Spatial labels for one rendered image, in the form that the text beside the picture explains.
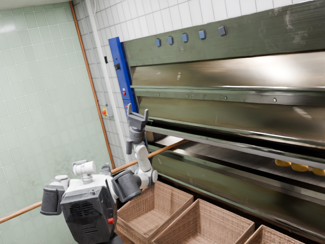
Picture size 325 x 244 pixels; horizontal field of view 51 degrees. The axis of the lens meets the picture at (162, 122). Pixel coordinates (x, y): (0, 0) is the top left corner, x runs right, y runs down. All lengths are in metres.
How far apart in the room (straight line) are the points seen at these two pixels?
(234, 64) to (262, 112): 0.32
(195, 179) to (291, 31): 1.38
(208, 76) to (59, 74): 1.90
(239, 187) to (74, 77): 2.14
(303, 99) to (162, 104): 1.25
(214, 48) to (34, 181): 2.37
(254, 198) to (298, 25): 1.08
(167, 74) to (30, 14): 1.66
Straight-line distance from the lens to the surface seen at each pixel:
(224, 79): 2.02
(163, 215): 3.07
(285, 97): 1.79
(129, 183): 1.85
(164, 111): 2.63
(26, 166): 3.62
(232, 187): 2.34
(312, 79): 1.67
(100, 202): 1.76
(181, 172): 2.74
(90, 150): 3.79
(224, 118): 2.12
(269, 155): 1.78
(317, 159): 1.63
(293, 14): 1.69
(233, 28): 1.92
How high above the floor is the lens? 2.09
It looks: 14 degrees down
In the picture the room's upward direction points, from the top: 12 degrees counter-clockwise
